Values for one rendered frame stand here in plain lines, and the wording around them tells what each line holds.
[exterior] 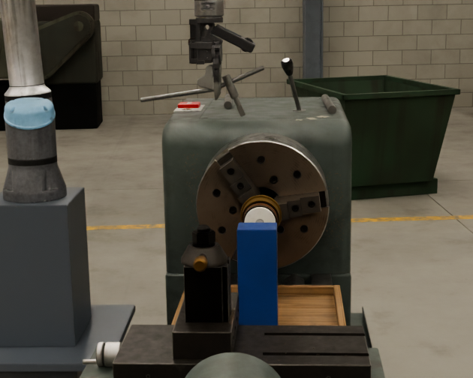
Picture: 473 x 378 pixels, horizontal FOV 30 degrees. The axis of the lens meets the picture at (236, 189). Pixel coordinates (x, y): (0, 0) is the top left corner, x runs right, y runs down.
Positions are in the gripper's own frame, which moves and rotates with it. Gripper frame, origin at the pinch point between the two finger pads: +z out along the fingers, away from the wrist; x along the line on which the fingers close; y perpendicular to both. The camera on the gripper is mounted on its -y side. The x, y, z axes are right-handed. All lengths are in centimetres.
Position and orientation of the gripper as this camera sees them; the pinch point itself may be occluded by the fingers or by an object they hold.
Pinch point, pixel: (218, 94)
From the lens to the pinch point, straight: 233.6
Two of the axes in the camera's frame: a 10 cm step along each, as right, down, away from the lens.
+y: -10.0, 0.0, 0.7
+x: -0.6, 2.1, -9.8
